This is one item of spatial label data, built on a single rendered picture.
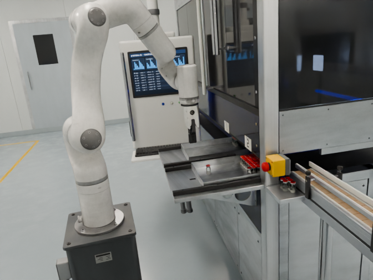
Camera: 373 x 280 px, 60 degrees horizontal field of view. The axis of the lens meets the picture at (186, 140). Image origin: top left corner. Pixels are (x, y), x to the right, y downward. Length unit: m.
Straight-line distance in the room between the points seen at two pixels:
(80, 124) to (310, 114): 0.91
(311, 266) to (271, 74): 0.97
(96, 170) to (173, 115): 1.18
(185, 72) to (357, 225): 0.81
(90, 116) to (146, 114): 1.18
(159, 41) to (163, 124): 1.13
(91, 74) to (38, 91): 5.89
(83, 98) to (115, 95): 5.70
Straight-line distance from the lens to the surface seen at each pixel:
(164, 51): 1.26
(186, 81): 1.32
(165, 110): 2.27
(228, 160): 1.71
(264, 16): 1.32
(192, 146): 1.99
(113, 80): 6.80
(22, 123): 7.23
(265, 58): 1.32
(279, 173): 1.35
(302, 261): 1.75
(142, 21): 1.23
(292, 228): 1.62
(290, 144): 1.43
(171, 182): 1.54
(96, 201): 1.24
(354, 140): 1.60
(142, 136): 2.32
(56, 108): 7.00
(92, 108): 1.14
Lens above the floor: 1.51
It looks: 17 degrees down
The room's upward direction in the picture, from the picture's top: 5 degrees counter-clockwise
